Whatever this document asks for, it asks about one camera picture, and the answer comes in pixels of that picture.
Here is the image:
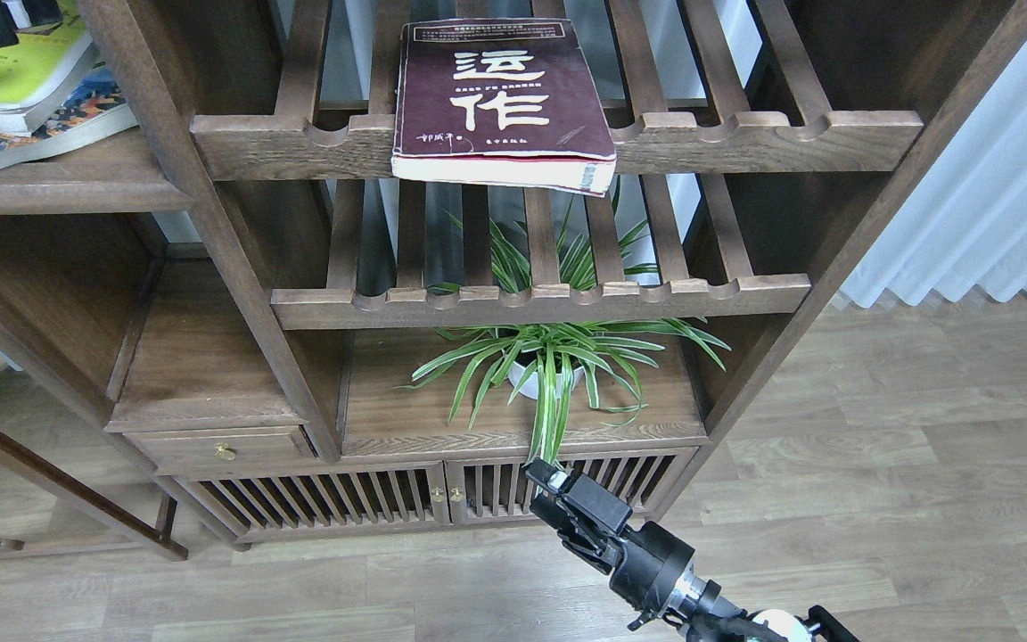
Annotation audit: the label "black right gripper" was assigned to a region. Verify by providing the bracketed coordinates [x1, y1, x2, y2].
[524, 458, 695, 618]

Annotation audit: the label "yellow cover book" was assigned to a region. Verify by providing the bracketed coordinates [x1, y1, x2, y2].
[0, 1, 99, 136]

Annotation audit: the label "colourful 300 paperback book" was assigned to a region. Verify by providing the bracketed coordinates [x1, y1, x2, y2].
[0, 61, 137, 169]

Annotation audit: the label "maroon book white characters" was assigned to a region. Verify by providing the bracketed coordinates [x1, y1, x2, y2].
[390, 18, 616, 196]

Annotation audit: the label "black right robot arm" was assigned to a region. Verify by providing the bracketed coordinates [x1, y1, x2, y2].
[522, 458, 855, 641]

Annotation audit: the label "right slatted cabinet door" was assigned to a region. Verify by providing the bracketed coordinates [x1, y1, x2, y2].
[445, 447, 696, 525]

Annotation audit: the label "slatted cabinet door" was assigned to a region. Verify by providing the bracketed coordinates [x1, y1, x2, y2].
[445, 447, 696, 525]
[182, 462, 451, 544]

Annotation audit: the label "white plant pot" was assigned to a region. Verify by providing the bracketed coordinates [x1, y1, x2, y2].
[508, 352, 586, 399]

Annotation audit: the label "green spider plant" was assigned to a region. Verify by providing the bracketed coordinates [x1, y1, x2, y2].
[400, 192, 732, 469]

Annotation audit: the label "small wooden drawer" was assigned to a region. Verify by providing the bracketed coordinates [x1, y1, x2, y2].
[126, 425, 315, 470]

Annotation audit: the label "left slatted cabinet door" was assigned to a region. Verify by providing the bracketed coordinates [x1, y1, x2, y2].
[182, 462, 451, 544]

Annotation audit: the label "dark wooden bookshelf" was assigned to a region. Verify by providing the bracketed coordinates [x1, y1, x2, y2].
[0, 1, 1027, 549]

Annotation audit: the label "brass drawer knob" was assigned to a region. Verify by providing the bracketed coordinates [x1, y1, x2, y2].
[215, 443, 237, 462]

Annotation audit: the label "white pleated curtain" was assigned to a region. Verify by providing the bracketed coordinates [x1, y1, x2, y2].
[835, 42, 1027, 308]

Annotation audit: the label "wooden side furniture frame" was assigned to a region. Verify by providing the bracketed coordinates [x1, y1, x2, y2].
[0, 303, 189, 563]

